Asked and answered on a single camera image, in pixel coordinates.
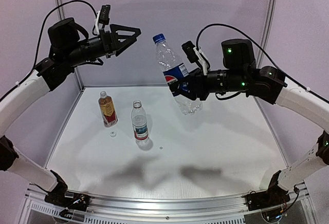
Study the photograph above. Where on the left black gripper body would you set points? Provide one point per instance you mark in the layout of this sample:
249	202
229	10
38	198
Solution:
107	43

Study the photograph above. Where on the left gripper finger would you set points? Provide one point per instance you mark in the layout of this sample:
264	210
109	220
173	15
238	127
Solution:
120	47
124	33

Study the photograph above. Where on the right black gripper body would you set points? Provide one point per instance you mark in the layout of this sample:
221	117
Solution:
200	86

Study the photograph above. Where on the blue cap water bottle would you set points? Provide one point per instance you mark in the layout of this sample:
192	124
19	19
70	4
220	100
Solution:
173	68

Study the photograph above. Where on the red cap water bottle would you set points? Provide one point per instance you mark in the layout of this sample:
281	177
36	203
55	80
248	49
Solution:
139	122

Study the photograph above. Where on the gold label drink bottle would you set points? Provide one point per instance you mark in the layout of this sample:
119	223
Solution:
107	109

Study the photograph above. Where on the white bottle cap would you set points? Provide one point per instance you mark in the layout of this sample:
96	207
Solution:
113	134

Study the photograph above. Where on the blue bottle cap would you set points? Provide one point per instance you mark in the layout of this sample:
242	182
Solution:
158	38

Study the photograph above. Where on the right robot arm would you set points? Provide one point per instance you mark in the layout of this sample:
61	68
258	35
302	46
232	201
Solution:
268	83

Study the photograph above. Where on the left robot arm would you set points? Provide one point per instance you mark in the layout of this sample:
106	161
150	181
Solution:
71	46

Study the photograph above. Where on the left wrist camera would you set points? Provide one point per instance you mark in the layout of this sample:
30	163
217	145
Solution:
102	19

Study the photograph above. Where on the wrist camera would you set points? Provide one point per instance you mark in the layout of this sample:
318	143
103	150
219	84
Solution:
102	19
195	55

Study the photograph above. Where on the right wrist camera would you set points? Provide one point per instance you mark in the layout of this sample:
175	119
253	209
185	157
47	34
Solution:
195	55

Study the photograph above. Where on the left aluminium wall post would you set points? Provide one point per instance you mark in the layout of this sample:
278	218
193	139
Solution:
77	76

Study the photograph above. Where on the aluminium wall post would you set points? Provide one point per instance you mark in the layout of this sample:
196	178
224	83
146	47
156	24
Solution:
77	76
265	9

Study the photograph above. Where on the right aluminium wall post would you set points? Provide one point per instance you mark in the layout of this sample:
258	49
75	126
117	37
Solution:
265	9

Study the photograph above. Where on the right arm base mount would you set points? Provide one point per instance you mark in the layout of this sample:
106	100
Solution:
272	202

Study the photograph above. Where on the aluminium front rail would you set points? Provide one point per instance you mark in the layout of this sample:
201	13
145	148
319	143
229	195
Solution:
92	208

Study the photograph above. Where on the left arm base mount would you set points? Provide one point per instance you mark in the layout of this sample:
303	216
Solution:
64	195

